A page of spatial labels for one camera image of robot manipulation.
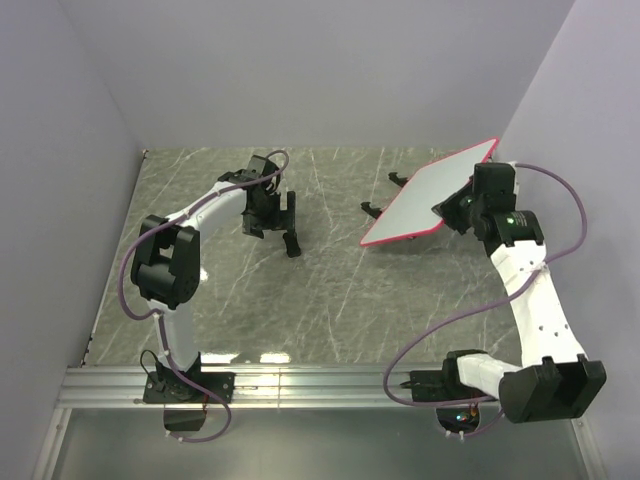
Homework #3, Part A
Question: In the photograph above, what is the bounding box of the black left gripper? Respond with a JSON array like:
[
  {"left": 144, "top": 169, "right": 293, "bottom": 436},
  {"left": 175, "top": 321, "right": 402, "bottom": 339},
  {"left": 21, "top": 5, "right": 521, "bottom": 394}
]
[{"left": 244, "top": 191, "right": 295, "bottom": 240}]

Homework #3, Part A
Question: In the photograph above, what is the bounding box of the red framed whiteboard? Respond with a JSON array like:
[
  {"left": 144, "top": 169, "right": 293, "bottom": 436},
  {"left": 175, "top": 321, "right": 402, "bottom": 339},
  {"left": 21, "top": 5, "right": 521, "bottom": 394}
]
[{"left": 360, "top": 137, "right": 499, "bottom": 247}]

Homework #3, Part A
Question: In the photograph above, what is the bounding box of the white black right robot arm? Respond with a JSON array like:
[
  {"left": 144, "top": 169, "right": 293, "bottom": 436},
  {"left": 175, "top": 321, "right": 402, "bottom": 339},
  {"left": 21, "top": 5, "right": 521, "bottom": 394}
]
[{"left": 434, "top": 163, "right": 607, "bottom": 423}]

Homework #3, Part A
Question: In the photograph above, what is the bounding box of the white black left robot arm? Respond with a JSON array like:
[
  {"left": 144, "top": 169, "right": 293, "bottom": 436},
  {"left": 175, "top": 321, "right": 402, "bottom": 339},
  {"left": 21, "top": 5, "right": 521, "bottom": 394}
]
[{"left": 118, "top": 150, "right": 301, "bottom": 402}]

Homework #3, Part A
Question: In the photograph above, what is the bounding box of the black whiteboard stand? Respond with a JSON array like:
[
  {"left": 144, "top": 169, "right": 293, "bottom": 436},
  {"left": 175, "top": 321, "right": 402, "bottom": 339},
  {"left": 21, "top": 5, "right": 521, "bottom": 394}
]
[{"left": 359, "top": 171, "right": 411, "bottom": 246}]

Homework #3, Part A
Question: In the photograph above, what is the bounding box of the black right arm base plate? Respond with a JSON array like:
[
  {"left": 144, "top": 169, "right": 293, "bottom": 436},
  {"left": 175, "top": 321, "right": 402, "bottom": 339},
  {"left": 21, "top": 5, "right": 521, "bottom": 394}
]
[{"left": 400, "top": 370, "right": 482, "bottom": 403}]

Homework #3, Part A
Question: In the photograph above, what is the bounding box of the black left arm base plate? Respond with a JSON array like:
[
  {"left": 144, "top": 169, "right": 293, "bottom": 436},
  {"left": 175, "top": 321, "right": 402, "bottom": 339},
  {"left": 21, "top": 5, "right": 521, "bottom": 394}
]
[{"left": 142, "top": 371, "right": 235, "bottom": 404}]

